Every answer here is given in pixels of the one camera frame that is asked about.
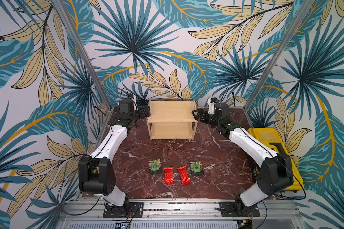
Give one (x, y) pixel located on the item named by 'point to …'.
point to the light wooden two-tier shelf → (170, 119)
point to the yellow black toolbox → (270, 136)
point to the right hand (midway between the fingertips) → (197, 112)
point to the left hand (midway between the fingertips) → (144, 110)
